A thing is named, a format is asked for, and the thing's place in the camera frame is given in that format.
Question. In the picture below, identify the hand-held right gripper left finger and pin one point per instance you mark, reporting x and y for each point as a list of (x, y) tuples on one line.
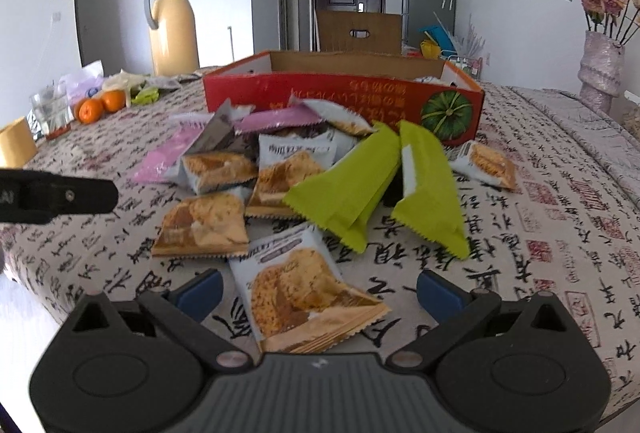
[(197, 295)]

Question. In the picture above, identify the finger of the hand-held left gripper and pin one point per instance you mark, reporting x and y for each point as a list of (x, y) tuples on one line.
[(60, 198)]

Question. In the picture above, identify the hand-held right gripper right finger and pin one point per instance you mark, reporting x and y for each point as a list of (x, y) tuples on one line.
[(440, 295)]

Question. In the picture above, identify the pile of white snack packets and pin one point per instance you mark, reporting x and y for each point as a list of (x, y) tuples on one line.
[(200, 223)]

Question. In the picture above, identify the white oat crisp snack packet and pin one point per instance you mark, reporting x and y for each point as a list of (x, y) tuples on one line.
[(300, 293)]

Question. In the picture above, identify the green snack packet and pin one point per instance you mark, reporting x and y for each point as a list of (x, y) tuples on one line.
[(430, 193), (345, 183)]

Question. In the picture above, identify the light pink snack packet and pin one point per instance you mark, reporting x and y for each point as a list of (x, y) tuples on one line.
[(160, 158)]

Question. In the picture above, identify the grey brown snack packet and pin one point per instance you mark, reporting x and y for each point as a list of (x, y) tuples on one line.
[(220, 128)]

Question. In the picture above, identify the purple pink snack packet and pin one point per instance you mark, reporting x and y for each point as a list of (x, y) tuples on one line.
[(280, 118)]

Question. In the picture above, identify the red cardboard box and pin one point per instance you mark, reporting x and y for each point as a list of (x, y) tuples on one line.
[(310, 88)]

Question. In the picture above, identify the yellow object at edge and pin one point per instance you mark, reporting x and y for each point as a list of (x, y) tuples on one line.
[(17, 143)]

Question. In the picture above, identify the clear glass cup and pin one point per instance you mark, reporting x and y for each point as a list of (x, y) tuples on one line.
[(50, 110)]

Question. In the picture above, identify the orange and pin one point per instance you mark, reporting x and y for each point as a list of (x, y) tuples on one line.
[(113, 101), (90, 111)]

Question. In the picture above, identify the lavender plastic bag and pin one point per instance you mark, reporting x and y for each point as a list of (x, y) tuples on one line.
[(82, 80)]

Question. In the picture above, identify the small green packet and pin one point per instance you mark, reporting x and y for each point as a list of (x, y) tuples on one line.
[(145, 96)]

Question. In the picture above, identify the yellow thermos jug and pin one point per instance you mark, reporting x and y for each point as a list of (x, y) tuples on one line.
[(172, 28)]

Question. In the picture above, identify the pale grey patterned cloth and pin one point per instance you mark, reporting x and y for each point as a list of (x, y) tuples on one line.
[(575, 123)]

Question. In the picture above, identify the yellow bag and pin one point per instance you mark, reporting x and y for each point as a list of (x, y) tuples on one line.
[(430, 49)]

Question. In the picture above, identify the dried lavender bunch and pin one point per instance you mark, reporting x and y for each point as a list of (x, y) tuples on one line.
[(470, 38)]

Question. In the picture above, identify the blue plastic bag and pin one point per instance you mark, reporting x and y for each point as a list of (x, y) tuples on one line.
[(437, 35)]

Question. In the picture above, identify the pink ribbed vase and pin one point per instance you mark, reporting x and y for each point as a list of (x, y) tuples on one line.
[(602, 68)]

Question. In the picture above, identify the brown wooden chair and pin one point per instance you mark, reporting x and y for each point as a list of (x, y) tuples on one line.
[(335, 33)]

